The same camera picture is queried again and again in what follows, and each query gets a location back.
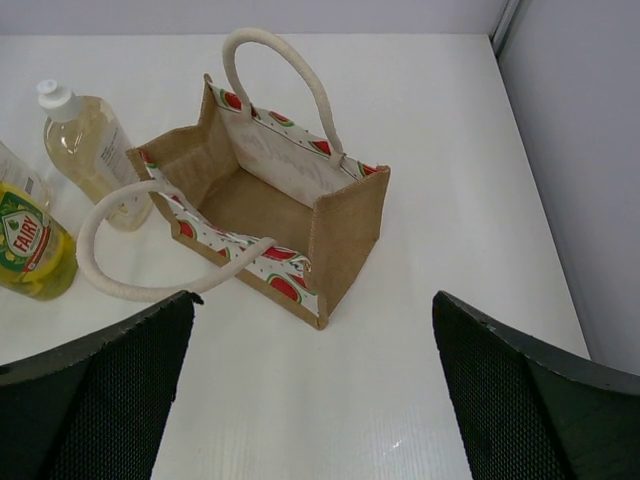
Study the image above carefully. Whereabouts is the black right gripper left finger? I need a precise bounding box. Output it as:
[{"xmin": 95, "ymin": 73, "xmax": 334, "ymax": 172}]
[{"xmin": 1, "ymin": 291, "xmax": 203, "ymax": 479}]

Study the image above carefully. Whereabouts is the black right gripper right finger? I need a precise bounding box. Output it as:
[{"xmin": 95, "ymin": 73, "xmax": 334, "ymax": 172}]
[{"xmin": 432, "ymin": 291, "xmax": 639, "ymax": 479}]

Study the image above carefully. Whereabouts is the yellow dish soap red cap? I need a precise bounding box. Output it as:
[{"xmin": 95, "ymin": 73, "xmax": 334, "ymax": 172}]
[{"xmin": 1, "ymin": 182, "xmax": 78, "ymax": 301}]

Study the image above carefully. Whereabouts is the amber bottle white cap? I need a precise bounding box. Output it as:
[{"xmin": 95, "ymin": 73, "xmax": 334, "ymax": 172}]
[
  {"xmin": 0, "ymin": 142, "xmax": 51, "ymax": 210},
  {"xmin": 37, "ymin": 79, "xmax": 139, "ymax": 204}
]

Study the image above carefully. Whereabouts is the jute watermelon canvas bag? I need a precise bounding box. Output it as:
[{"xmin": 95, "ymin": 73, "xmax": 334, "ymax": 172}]
[{"xmin": 76, "ymin": 28, "xmax": 391, "ymax": 330}]

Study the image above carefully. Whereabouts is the aluminium rail frame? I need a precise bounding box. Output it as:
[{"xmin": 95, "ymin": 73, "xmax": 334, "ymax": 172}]
[{"xmin": 489, "ymin": 0, "xmax": 531, "ymax": 58}]

